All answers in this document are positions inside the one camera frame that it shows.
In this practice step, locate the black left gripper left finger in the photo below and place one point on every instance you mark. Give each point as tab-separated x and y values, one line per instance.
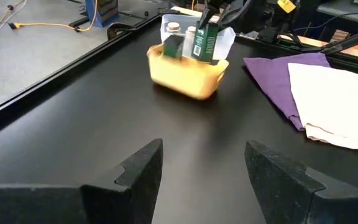
73	202

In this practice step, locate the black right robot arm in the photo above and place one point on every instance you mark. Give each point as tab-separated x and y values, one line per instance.
263	18

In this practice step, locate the purple cloth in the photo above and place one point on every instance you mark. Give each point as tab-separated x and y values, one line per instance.
269	81

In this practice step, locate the blue box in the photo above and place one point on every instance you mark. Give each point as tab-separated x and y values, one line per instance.
102	12

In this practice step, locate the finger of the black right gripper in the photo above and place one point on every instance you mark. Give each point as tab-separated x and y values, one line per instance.
207	15
232	12

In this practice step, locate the green spice box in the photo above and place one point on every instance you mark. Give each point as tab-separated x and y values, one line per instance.
206	43
172	46

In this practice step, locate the clear plastic bin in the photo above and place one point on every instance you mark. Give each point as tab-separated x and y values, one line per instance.
225	40

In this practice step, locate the black table clamp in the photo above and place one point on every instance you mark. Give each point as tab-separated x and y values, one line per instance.
120	29

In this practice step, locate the black diagonal support strut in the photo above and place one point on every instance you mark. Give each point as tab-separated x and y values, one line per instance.
353	39

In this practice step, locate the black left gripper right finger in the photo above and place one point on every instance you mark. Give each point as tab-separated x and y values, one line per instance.
306	199

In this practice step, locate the orange plastic bin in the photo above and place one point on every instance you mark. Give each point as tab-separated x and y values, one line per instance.
185	76

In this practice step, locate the pink cloth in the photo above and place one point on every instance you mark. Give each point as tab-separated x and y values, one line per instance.
337	105

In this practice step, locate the small cork-top spice jar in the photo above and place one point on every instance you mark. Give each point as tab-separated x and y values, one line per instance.
189	40
173	28

